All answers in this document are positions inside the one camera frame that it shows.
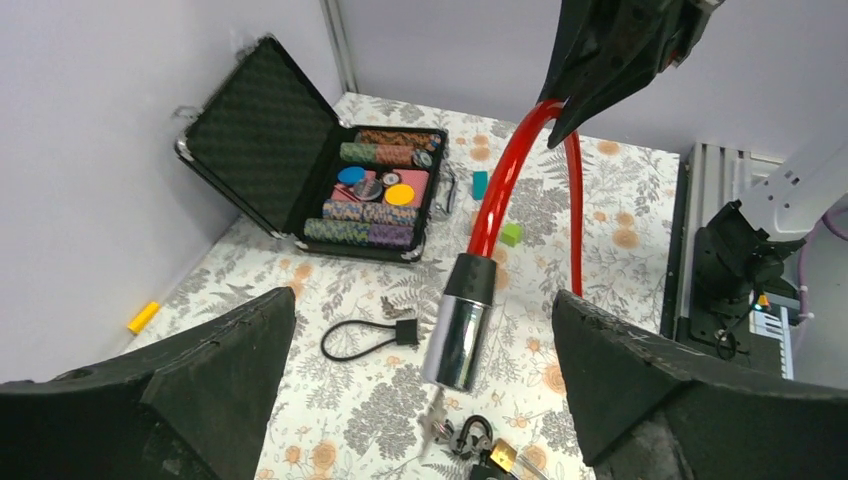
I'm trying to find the yellow cylinder block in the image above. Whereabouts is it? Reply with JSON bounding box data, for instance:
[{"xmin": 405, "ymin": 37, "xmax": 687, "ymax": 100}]
[{"xmin": 127, "ymin": 302, "xmax": 161, "ymax": 335}]

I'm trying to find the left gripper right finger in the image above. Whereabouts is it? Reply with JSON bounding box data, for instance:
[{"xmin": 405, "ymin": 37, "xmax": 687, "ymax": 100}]
[{"xmin": 551, "ymin": 290, "xmax": 847, "ymax": 479}]

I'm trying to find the red cable lock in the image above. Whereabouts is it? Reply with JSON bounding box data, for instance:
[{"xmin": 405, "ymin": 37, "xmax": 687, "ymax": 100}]
[{"xmin": 421, "ymin": 100, "xmax": 566, "ymax": 393}]

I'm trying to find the yellow poker chip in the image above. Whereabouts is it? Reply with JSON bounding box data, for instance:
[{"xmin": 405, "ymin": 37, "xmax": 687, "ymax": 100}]
[{"xmin": 384, "ymin": 183, "xmax": 416, "ymax": 206}]

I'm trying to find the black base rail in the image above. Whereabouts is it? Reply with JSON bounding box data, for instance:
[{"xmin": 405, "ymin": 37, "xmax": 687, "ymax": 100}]
[{"xmin": 660, "ymin": 143, "xmax": 804, "ymax": 379}]

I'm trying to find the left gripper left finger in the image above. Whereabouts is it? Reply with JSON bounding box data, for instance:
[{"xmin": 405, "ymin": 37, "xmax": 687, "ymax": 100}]
[{"xmin": 1, "ymin": 287, "xmax": 296, "ymax": 479}]

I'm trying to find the black poker chip case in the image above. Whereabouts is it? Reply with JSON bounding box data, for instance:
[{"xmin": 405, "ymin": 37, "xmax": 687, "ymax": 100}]
[{"xmin": 175, "ymin": 34, "xmax": 448, "ymax": 264}]

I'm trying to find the black padlock with keys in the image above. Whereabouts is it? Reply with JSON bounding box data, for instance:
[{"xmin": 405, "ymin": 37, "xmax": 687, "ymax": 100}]
[{"xmin": 427, "ymin": 415, "xmax": 515, "ymax": 480}]

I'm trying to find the blue poker chip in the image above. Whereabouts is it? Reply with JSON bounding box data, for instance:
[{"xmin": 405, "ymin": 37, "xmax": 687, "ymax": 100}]
[{"xmin": 337, "ymin": 166, "xmax": 366, "ymax": 186}]

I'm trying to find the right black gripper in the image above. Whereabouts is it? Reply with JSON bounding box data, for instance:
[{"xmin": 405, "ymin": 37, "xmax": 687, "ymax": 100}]
[{"xmin": 542, "ymin": 0, "xmax": 722, "ymax": 149}]

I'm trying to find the teal block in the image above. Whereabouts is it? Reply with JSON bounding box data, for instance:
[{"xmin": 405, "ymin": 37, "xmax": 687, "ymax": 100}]
[{"xmin": 471, "ymin": 171, "xmax": 489, "ymax": 201}]

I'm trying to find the green cube block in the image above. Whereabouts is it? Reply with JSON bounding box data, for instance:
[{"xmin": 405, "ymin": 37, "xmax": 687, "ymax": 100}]
[{"xmin": 499, "ymin": 223, "xmax": 524, "ymax": 247}]

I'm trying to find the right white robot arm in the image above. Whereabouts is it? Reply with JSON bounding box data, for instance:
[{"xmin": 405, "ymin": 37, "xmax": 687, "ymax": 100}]
[{"xmin": 538, "ymin": 0, "xmax": 847, "ymax": 314}]

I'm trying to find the brass padlock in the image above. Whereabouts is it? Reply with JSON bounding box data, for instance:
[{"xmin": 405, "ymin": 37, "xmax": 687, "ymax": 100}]
[{"xmin": 489, "ymin": 438, "xmax": 549, "ymax": 480}]

